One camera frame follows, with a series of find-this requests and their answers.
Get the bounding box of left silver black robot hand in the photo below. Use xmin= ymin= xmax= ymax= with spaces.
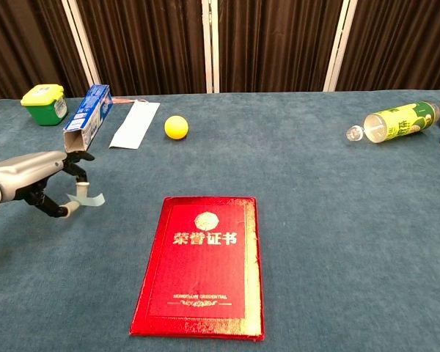
xmin=0 ymin=150 xmax=96 ymax=219

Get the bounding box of small light blue strip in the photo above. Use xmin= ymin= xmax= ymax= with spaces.
xmin=66 ymin=191 xmax=106 ymax=208

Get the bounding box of red certificate booklet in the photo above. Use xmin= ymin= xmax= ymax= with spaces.
xmin=129 ymin=196 xmax=265 ymax=342

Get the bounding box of green container with yellow lid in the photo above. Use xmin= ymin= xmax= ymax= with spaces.
xmin=20 ymin=84 xmax=69 ymax=127

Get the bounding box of blue toothpaste box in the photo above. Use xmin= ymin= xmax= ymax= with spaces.
xmin=62 ymin=84 xmax=114 ymax=153

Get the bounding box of white paper bookmark with tassel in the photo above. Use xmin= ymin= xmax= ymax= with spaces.
xmin=109 ymin=96 xmax=161 ymax=150

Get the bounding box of yellow ball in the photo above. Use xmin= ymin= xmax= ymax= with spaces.
xmin=164 ymin=115 xmax=189 ymax=141

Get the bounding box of dark brown folding screen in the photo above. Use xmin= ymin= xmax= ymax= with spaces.
xmin=0 ymin=0 xmax=440 ymax=104

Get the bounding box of teal table cloth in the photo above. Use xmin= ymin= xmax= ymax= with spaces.
xmin=0 ymin=89 xmax=440 ymax=352

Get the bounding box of plastic bottle with green label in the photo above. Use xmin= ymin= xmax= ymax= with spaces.
xmin=345 ymin=100 xmax=440 ymax=144

